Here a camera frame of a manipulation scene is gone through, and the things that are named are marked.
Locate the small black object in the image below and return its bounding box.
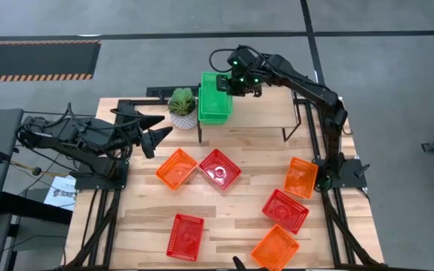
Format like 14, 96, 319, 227
231, 255, 249, 271

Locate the yellow cable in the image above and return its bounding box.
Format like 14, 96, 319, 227
8, 160, 75, 178

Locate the green plastic basket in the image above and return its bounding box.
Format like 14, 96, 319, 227
197, 87, 230, 126
200, 71, 234, 116

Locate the red plastic basket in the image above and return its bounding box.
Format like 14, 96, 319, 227
197, 148, 243, 191
165, 213, 206, 263
261, 187, 310, 236

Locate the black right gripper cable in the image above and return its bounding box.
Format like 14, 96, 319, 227
208, 45, 263, 75

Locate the wooden shelf with black legs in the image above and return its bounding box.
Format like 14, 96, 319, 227
196, 84, 303, 145

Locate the orange plastic basket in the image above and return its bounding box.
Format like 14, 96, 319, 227
250, 224, 301, 271
283, 156, 319, 200
154, 148, 199, 191

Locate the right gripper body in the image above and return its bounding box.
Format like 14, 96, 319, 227
227, 69, 264, 99

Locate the white printed paper sheet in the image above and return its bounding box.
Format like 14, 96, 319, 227
43, 175, 78, 212

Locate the black aluminium table frame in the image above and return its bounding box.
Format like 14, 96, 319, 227
57, 96, 391, 271

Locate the black power strip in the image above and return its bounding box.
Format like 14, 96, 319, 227
145, 85, 203, 99

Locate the black hazard-striped floor mat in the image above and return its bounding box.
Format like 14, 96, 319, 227
0, 39, 102, 83

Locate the succulent in patterned white pot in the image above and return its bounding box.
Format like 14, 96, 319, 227
167, 87, 199, 131

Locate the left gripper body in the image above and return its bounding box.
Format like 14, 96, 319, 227
118, 123, 145, 160

